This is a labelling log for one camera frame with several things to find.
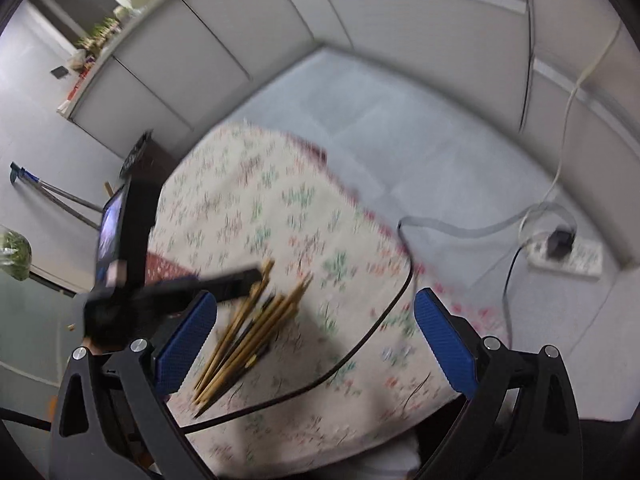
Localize plastic bag with greens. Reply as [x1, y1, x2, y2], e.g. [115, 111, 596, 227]
[0, 226, 32, 282]

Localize black chopstick gold band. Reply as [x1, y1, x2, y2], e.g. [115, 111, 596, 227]
[194, 294, 284, 417]

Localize black power adapter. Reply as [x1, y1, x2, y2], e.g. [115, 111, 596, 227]
[546, 228, 576, 261]

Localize potted green plants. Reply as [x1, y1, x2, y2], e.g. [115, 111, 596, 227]
[75, 18, 122, 56]

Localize floral tablecloth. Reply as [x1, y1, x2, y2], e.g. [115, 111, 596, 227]
[149, 122, 454, 479]

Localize pink perforated utensil holder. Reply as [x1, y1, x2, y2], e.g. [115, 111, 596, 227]
[145, 252, 198, 285]

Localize white kitchen cabinets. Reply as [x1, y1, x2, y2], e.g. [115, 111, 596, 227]
[63, 0, 639, 262]

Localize white power strip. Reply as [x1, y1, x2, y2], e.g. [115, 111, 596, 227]
[525, 237, 604, 280]

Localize black trash bin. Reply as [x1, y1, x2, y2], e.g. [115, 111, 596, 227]
[119, 130, 178, 185]

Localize mop with blue head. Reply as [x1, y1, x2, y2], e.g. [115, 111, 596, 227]
[9, 162, 103, 231]

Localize white cable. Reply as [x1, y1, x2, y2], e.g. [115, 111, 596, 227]
[516, 24, 622, 246]

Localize black cable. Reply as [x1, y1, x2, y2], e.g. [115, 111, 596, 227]
[179, 224, 417, 436]

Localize camera screen on left gripper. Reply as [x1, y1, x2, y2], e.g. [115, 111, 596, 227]
[96, 184, 129, 284]

